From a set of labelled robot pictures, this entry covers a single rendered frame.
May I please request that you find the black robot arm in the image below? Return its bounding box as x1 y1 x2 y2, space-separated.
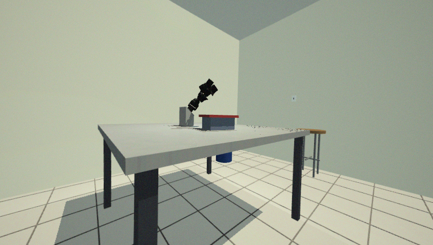
188 79 214 112

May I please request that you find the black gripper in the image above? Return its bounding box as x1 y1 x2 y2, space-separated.
198 85 218 103

